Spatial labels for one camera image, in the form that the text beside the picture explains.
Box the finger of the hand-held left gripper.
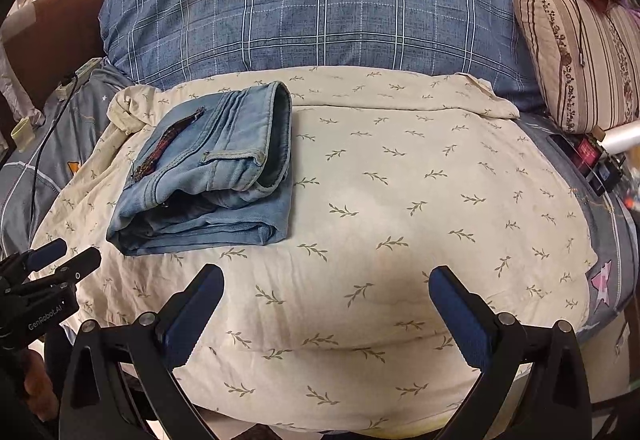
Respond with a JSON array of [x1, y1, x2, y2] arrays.
[[0, 238, 68, 282], [27, 247, 102, 293]]

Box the pale green small container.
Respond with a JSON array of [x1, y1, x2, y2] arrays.
[[10, 117, 40, 152]]

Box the small black box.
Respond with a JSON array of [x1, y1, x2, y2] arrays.
[[587, 155, 627, 195]]

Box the white power strip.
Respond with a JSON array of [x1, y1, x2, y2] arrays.
[[54, 60, 103, 97]]

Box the cream leaf-print blanket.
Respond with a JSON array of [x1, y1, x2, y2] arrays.
[[30, 65, 601, 440]]

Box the black cable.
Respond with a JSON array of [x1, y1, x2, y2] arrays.
[[27, 73, 82, 233]]

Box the brown headboard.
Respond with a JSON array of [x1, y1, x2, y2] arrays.
[[9, 0, 119, 121]]

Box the clear plastic roll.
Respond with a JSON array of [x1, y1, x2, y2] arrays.
[[600, 120, 640, 153]]

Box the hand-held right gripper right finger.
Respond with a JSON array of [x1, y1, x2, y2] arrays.
[[428, 266, 593, 440]]

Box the blue denim pants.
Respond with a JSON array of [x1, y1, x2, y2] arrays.
[[106, 80, 293, 257]]

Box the striped floral pillow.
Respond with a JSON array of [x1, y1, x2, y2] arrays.
[[514, 0, 640, 135]]

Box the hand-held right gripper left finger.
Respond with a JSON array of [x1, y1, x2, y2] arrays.
[[59, 264, 226, 440]]

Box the person's left hand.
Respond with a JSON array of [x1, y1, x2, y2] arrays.
[[15, 347, 58, 413]]

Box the black phone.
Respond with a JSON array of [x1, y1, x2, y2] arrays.
[[546, 133, 606, 198]]

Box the blue plaid pillow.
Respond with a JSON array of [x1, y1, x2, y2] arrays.
[[98, 0, 546, 112]]

